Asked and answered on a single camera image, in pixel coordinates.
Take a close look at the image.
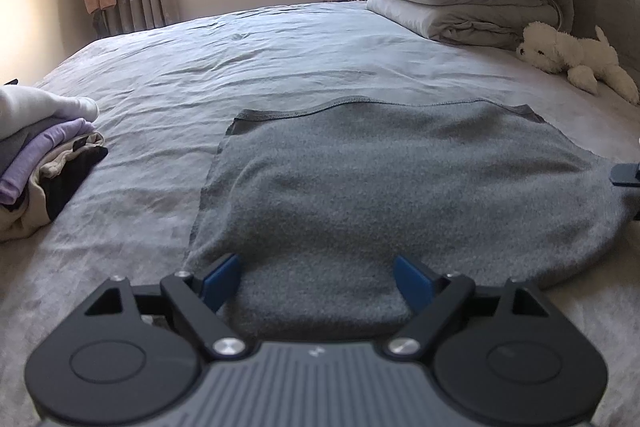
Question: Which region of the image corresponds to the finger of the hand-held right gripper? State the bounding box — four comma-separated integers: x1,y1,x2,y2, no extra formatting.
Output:
609,161,640,186

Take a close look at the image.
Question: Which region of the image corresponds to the white plush dog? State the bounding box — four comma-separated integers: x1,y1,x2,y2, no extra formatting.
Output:
516,21,640,105

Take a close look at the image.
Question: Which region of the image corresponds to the folded purple garment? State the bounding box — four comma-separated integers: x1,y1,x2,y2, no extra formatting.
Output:
0,117,96,205

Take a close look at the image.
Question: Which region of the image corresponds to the folded dark grey garment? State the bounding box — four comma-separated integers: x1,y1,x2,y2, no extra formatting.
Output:
0,124,51,168

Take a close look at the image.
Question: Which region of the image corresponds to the grey top with ruffled collar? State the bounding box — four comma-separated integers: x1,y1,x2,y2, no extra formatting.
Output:
182,96,636,343

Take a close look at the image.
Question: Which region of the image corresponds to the bed with grey sheet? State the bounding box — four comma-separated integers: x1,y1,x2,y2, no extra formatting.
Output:
0,1,640,427

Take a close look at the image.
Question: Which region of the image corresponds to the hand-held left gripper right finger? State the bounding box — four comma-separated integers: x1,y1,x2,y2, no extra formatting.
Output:
384,255,551,360

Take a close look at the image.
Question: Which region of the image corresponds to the hanging dark garment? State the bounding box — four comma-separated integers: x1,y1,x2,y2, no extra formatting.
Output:
92,9,111,38

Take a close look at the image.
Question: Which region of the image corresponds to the folded black garment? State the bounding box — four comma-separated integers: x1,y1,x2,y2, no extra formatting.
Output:
42,146,109,224

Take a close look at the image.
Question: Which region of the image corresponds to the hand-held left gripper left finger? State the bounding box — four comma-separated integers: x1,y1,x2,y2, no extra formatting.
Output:
84,253,247,360

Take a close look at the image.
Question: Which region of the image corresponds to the folded beige garment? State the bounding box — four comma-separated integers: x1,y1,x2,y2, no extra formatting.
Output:
0,131,106,244

